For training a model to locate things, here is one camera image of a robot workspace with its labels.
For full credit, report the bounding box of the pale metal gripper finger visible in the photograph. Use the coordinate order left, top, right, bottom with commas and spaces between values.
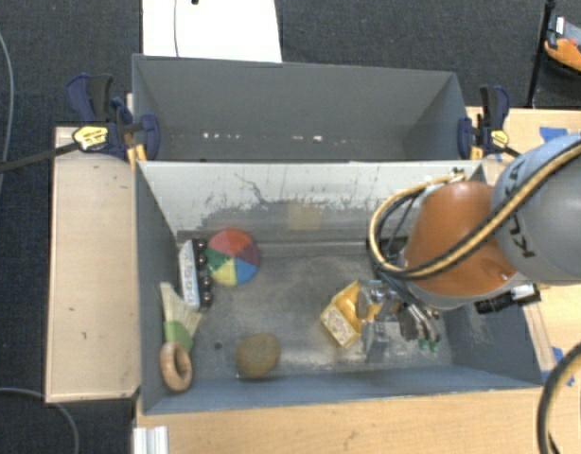
357, 288, 381, 323
361, 322, 392, 365

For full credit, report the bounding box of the yellow box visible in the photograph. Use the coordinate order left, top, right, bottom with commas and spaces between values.
319, 280, 382, 349

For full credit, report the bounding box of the multicoloured ball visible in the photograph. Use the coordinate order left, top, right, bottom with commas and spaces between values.
206, 228, 261, 288

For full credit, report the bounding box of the white packet with black balls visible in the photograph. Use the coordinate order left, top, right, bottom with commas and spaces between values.
177, 237, 216, 311

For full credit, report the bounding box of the grey metal bin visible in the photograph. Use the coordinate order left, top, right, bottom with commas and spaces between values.
131, 53, 545, 416

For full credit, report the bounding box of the pale wood board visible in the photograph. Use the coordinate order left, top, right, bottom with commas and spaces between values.
44, 125, 143, 404

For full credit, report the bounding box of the black cylinder on white bracket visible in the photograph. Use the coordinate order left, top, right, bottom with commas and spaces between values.
474, 283, 542, 315

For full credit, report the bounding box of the pale wooden ring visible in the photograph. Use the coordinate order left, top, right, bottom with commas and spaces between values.
158, 340, 194, 393

